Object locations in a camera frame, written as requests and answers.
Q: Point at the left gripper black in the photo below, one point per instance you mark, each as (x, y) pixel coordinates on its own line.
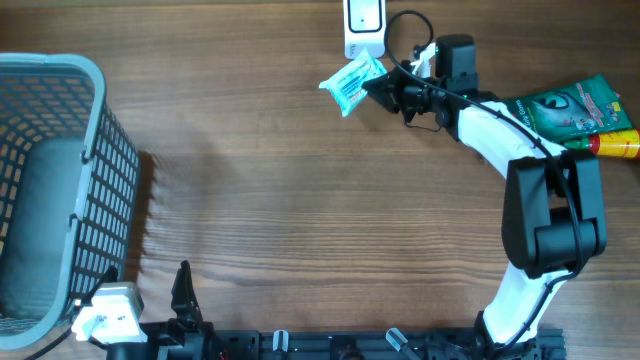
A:
(186, 307)

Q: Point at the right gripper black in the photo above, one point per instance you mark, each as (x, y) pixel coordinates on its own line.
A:
(389, 92)

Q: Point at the light green wipes packet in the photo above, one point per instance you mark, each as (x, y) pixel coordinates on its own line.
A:
(345, 86)

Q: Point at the dark green 3M package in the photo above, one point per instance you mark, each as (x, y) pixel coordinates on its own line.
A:
(576, 110)

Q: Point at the yellow red bottle green cap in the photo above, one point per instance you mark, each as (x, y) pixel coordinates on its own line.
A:
(620, 144)

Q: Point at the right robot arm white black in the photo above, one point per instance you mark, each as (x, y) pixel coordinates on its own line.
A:
(553, 215)

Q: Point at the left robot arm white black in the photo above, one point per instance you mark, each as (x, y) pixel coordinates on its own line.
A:
(217, 349)

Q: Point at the white barcode scanner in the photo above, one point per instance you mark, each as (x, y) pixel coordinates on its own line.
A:
(364, 27)

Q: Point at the grey plastic shopping basket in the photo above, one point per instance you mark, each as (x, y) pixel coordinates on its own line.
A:
(69, 179)

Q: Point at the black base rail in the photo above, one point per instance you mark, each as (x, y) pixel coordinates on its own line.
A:
(447, 343)

